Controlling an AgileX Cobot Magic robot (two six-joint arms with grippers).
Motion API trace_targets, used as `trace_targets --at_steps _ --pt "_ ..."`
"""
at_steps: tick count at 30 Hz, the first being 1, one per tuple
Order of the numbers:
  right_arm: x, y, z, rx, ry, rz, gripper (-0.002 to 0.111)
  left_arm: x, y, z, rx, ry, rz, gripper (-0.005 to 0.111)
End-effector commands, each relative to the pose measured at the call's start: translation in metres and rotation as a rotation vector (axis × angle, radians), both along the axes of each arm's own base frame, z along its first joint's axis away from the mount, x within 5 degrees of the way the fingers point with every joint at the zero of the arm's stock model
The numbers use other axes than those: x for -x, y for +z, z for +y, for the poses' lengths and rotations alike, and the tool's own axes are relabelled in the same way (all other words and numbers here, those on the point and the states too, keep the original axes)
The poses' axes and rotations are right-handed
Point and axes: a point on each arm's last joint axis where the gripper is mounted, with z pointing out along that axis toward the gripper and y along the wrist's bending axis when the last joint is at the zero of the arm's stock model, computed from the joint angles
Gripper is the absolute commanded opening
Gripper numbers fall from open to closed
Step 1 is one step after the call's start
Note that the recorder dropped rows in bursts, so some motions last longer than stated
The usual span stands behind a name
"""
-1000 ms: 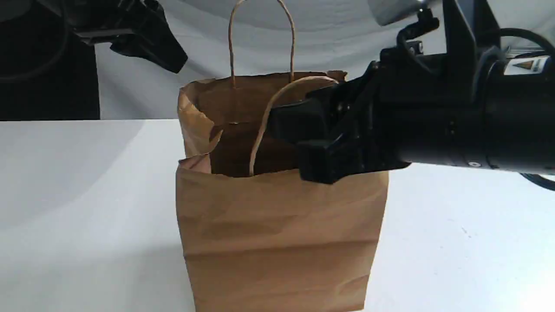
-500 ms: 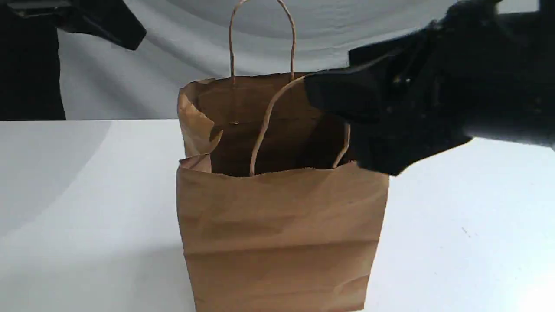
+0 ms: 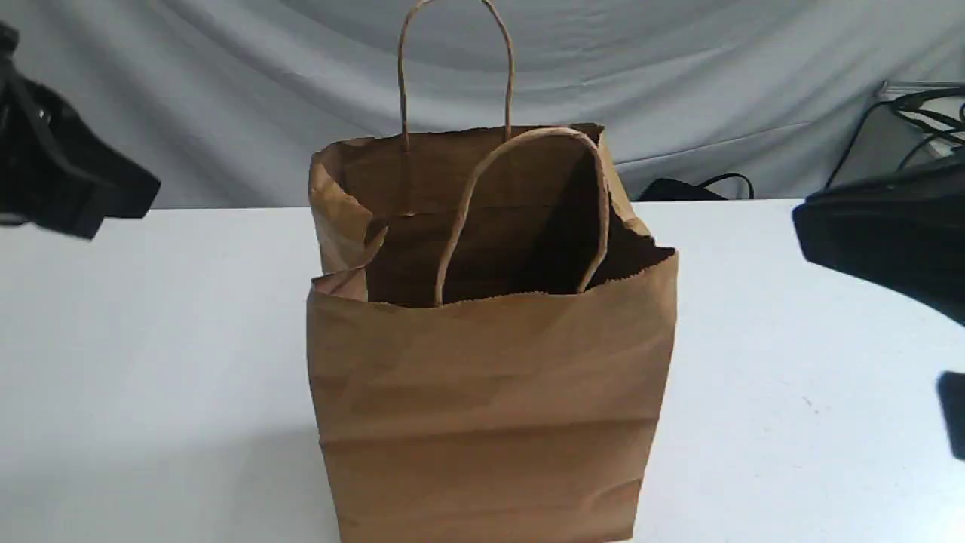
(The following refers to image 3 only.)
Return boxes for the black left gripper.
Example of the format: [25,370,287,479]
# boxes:
[1,24,161,240]

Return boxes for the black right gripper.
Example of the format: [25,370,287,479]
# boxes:
[792,155,964,324]

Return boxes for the brown paper bag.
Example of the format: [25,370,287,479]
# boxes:
[307,2,679,542]

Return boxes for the grey side cabinet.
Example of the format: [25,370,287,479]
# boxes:
[823,81,964,189]

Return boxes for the white draped backdrop cloth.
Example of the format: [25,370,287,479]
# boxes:
[2,1,963,207]

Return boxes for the black cables on side stand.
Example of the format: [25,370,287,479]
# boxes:
[822,87,965,189]

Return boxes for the black cable behind table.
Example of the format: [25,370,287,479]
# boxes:
[637,173,756,202]

